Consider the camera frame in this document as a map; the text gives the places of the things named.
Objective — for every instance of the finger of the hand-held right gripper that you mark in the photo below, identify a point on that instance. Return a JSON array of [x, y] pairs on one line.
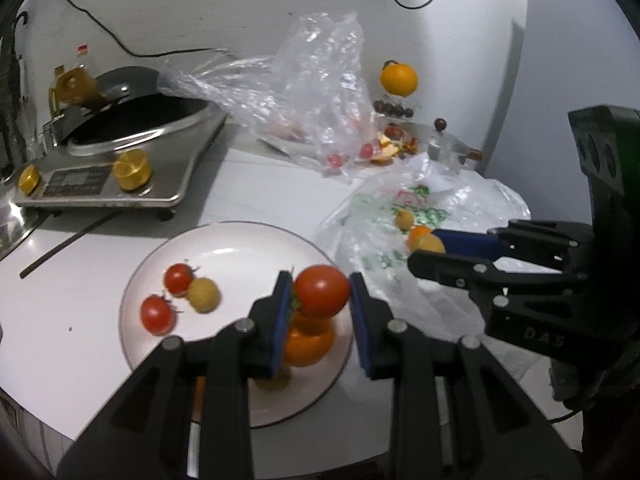
[[465, 242], [450, 267]]

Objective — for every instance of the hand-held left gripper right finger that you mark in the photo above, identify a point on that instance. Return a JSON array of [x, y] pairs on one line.
[[361, 325]]

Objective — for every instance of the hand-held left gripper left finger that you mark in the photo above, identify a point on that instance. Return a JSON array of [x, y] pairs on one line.
[[280, 325]]

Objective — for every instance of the longan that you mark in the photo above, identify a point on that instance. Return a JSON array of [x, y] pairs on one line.
[[272, 380], [404, 219], [431, 245]]

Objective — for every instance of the yellow cherry tomato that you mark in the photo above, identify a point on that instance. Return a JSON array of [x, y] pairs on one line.
[[203, 295]]

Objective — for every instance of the white plate with dark rim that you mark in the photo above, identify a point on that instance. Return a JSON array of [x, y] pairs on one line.
[[235, 255]]

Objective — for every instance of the dark round fruits row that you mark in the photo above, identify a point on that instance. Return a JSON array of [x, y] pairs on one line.
[[395, 99]]

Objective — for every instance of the orange tomato on plate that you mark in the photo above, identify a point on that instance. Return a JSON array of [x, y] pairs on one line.
[[307, 345]]

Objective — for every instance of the yellow tomatoes on bag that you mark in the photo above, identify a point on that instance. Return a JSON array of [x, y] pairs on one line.
[[415, 235]]

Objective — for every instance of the green printed plastic bag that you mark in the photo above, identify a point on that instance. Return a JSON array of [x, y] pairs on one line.
[[370, 240]]

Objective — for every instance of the orange peel pile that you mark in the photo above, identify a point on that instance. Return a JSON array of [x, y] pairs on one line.
[[395, 147]]

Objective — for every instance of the small red tomato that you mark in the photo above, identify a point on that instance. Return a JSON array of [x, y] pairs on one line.
[[367, 150], [334, 160]]

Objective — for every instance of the large orange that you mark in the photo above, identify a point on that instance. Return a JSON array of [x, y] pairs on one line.
[[399, 79]]

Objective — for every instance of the steel induction cooker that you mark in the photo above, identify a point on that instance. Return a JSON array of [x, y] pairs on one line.
[[165, 160]]

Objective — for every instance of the clear plastic bag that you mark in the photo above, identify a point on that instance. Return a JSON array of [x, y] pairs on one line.
[[310, 75]]

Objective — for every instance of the black stick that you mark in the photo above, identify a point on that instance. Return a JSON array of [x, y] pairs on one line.
[[65, 247]]

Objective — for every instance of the bottle with red cap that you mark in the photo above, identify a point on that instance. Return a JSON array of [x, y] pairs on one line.
[[83, 57]]

